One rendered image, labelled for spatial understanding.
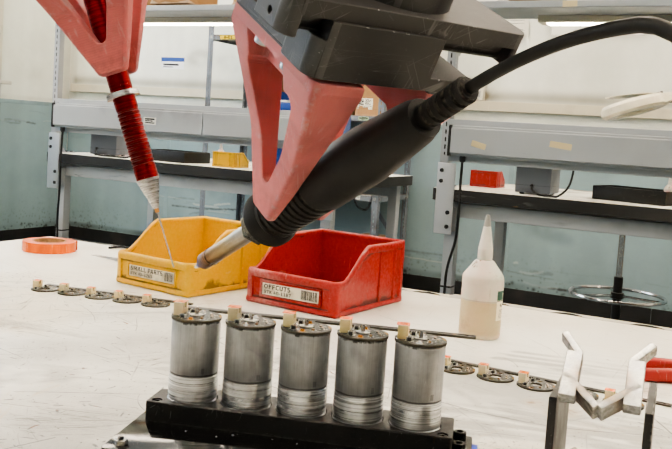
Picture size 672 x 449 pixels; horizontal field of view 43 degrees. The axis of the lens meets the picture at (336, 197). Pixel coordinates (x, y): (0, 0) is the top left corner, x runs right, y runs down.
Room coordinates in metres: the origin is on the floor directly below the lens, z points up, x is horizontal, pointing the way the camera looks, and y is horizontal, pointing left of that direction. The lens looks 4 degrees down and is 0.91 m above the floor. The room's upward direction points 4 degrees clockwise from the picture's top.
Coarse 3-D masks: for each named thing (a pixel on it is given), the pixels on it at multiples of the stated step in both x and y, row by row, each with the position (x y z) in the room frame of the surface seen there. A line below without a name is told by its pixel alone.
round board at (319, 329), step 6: (282, 324) 0.41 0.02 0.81; (312, 324) 0.41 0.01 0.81; (318, 324) 0.42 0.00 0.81; (324, 324) 0.42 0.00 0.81; (288, 330) 0.40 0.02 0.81; (294, 330) 0.40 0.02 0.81; (306, 330) 0.40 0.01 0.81; (312, 330) 0.40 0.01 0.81; (318, 330) 0.40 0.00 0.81; (324, 330) 0.40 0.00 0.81; (330, 330) 0.40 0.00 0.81
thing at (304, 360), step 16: (288, 336) 0.40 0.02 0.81; (304, 336) 0.40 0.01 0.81; (320, 336) 0.40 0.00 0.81; (288, 352) 0.40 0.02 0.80; (304, 352) 0.40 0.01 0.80; (320, 352) 0.40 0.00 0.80; (288, 368) 0.40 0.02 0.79; (304, 368) 0.40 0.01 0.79; (320, 368) 0.40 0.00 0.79; (288, 384) 0.40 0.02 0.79; (304, 384) 0.40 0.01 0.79; (320, 384) 0.40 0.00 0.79; (288, 400) 0.40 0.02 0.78; (304, 400) 0.40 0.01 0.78; (320, 400) 0.40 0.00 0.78; (288, 416) 0.40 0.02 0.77; (304, 416) 0.40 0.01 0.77
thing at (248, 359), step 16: (256, 320) 0.41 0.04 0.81; (240, 336) 0.40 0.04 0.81; (256, 336) 0.40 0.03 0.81; (272, 336) 0.41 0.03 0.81; (240, 352) 0.40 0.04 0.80; (256, 352) 0.40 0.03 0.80; (272, 352) 0.41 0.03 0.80; (224, 368) 0.41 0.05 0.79; (240, 368) 0.40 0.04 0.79; (256, 368) 0.40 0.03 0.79; (272, 368) 0.41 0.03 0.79; (224, 384) 0.41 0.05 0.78; (240, 384) 0.40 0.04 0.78; (256, 384) 0.40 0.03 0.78; (224, 400) 0.41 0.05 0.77; (240, 400) 0.40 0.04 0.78; (256, 400) 0.40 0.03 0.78
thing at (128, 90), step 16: (96, 0) 0.41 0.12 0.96; (96, 16) 0.41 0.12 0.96; (96, 32) 0.41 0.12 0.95; (112, 80) 0.41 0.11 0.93; (128, 80) 0.41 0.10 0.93; (112, 96) 0.41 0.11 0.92; (128, 96) 0.41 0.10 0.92; (128, 112) 0.41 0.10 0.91; (128, 128) 0.41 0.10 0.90; (128, 144) 0.41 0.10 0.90; (144, 144) 0.41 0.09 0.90; (144, 160) 0.41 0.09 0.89; (144, 176) 0.41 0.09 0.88
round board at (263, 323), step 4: (244, 316) 0.42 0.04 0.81; (248, 316) 0.42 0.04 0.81; (260, 316) 0.42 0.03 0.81; (236, 320) 0.41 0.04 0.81; (240, 320) 0.41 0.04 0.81; (260, 320) 0.42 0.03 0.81; (264, 320) 0.41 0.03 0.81; (268, 320) 0.42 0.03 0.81; (272, 320) 0.42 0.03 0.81; (228, 324) 0.41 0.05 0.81; (232, 324) 0.40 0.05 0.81; (236, 324) 0.40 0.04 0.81; (240, 324) 0.40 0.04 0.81; (252, 324) 0.41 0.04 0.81; (256, 324) 0.41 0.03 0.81; (260, 324) 0.41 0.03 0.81; (264, 324) 0.41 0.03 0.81; (268, 324) 0.41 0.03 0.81; (272, 324) 0.41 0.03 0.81; (240, 328) 0.40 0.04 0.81; (244, 328) 0.40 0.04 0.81; (248, 328) 0.40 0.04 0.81; (252, 328) 0.40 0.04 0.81; (256, 328) 0.40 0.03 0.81; (260, 328) 0.40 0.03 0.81; (264, 328) 0.40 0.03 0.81; (268, 328) 0.40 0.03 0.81
